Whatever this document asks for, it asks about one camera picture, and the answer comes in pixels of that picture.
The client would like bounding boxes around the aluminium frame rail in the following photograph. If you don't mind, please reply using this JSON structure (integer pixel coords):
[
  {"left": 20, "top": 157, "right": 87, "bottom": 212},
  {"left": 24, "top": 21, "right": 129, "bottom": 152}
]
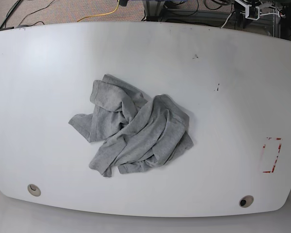
[{"left": 142, "top": 0, "right": 281, "bottom": 38}]

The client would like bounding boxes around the white cable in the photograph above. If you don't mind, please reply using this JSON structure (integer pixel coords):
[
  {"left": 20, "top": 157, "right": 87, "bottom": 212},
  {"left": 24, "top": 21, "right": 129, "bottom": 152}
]
[{"left": 220, "top": 11, "right": 279, "bottom": 29}]

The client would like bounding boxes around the yellow cable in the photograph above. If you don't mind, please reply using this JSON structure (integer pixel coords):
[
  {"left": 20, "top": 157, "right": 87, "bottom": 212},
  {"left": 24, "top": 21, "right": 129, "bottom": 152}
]
[{"left": 77, "top": 0, "right": 119, "bottom": 23}]

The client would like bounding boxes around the black floor cable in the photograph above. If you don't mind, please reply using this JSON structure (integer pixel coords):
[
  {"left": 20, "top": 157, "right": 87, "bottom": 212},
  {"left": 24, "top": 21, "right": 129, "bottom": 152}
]
[{"left": 0, "top": 0, "right": 56, "bottom": 30}]

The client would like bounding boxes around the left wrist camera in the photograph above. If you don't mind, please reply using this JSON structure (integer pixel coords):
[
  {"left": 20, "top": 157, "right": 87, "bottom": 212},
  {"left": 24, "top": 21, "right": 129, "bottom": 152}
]
[{"left": 245, "top": 6, "right": 260, "bottom": 20}]

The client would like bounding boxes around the red tape rectangle marking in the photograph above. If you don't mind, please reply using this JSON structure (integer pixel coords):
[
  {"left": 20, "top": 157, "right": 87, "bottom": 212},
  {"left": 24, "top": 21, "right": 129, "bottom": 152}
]
[{"left": 259, "top": 137, "right": 282, "bottom": 173}]

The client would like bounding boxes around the grey t-shirt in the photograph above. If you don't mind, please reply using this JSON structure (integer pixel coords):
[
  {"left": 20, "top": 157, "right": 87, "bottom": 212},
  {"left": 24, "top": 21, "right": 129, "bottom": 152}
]
[{"left": 69, "top": 74, "right": 194, "bottom": 178}]

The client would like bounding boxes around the table cable grommet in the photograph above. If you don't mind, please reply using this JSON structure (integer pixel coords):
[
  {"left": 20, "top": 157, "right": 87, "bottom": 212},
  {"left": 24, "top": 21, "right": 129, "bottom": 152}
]
[
  {"left": 27, "top": 184, "right": 41, "bottom": 197},
  {"left": 239, "top": 195, "right": 254, "bottom": 208}
]

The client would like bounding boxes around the right table cable grommet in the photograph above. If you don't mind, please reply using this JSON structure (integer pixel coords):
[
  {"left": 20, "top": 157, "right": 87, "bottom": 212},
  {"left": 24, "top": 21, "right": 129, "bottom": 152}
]
[{"left": 239, "top": 195, "right": 254, "bottom": 208}]

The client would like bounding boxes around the left table cable grommet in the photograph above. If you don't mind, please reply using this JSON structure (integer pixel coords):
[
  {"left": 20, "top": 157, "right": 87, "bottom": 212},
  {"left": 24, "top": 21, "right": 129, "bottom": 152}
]
[{"left": 27, "top": 184, "right": 41, "bottom": 197}]

